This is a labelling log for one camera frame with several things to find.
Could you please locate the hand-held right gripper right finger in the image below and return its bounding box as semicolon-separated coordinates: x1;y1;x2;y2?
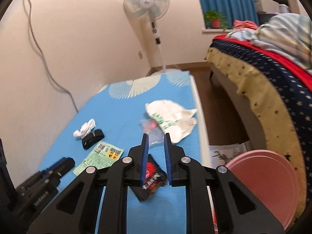
164;133;285;234

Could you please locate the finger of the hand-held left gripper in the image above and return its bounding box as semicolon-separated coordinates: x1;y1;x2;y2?
16;172;60;192
45;157;75;176

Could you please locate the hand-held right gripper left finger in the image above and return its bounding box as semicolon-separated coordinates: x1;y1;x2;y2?
28;133;150;234

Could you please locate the black red snack packet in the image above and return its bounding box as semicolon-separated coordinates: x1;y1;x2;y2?
132;153;168;202

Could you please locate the pink plastic bin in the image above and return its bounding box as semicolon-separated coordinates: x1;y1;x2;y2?
225;150;306;234

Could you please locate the clear plastic bag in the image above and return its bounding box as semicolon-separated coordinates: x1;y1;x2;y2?
140;119;166;148

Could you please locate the white crumpled plastic bag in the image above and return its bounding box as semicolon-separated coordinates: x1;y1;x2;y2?
145;99;198;144

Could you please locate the black hair band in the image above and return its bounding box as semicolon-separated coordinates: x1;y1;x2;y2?
82;129;105;150

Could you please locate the green snack packet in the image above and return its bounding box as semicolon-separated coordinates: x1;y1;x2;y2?
73;141;123;176

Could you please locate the crumpled white paper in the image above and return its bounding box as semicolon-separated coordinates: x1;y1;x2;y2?
73;119;96;139

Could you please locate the blue patterned tablecloth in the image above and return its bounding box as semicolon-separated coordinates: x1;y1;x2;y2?
15;71;215;234

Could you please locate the white table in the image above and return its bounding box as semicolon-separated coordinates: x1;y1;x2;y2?
190;74;212;166

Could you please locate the white printed floor bag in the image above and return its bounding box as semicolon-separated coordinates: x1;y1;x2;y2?
210;143;251;168

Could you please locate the star print bed cover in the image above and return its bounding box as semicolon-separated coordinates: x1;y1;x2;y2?
204;39;312;173

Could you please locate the white window sill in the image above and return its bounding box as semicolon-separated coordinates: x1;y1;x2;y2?
202;28;234;34

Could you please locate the potted plant red pot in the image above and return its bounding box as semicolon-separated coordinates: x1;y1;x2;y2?
203;10;230;30

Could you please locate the pink cloth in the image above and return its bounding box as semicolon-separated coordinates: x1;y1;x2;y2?
233;19;259;30

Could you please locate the red blanket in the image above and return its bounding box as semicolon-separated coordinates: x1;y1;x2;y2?
214;35;312;90

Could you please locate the white standing fan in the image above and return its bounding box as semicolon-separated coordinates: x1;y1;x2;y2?
123;0;183;76

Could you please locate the striped pale duvet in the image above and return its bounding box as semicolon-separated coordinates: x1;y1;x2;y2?
225;13;312;69

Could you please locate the beige box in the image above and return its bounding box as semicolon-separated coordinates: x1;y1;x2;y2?
253;0;279;14

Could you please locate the grey wall cable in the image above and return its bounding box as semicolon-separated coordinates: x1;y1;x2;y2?
24;0;78;113

